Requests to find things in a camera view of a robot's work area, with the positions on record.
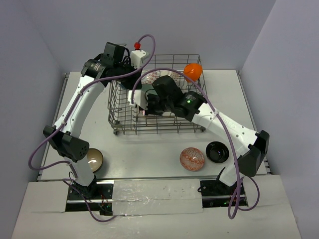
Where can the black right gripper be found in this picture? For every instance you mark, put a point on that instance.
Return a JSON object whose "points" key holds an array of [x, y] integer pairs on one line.
{"points": [[149, 110]]}

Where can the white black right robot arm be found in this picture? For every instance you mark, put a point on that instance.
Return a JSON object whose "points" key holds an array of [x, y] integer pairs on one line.
{"points": [[249, 145]]}

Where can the black bowl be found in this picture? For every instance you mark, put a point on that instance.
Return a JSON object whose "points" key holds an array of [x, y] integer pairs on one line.
{"points": [[217, 152]]}

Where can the pale green bowl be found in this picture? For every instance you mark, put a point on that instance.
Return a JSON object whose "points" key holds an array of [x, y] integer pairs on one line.
{"points": [[148, 89]]}

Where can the white bowl red diamond pattern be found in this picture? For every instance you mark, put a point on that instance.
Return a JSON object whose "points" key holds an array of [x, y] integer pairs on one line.
{"points": [[150, 77]]}

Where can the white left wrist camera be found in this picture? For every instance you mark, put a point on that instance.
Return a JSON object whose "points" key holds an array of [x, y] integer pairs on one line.
{"points": [[138, 56]]}

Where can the plain white bowl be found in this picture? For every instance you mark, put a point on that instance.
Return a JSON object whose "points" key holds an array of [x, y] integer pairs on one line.
{"points": [[193, 71]]}

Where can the grey geometric pattern bowl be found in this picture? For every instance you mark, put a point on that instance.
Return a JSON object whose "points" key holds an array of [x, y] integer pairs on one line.
{"points": [[172, 74]]}

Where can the orange diamond pattern bowl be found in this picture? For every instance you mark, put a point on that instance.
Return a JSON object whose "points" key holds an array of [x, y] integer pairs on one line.
{"points": [[192, 159]]}

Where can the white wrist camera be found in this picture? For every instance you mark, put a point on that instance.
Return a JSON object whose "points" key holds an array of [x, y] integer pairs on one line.
{"points": [[138, 56], [137, 99]]}

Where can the grey wire dish rack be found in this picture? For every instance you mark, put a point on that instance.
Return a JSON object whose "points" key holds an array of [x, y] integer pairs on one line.
{"points": [[124, 119]]}

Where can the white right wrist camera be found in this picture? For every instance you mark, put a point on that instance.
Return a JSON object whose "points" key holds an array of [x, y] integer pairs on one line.
{"points": [[137, 99]]}

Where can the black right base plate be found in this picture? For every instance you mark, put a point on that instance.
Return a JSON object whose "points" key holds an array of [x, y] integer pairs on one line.
{"points": [[215, 194]]}

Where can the grey taped cover panel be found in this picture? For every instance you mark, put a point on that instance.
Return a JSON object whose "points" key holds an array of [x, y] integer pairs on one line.
{"points": [[156, 197]]}

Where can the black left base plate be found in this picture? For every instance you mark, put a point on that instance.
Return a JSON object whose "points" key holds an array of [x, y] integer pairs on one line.
{"points": [[98, 199]]}

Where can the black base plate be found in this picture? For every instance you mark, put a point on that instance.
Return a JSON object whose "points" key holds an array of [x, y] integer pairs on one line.
{"points": [[98, 199], [215, 194]]}

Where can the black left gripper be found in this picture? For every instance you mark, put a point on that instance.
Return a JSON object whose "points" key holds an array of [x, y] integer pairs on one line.
{"points": [[131, 81]]}

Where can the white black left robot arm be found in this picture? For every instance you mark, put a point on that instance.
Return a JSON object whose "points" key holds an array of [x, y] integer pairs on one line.
{"points": [[116, 62]]}

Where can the dark bowl beige inside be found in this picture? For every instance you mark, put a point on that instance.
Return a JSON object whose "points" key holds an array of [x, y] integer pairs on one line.
{"points": [[95, 159]]}

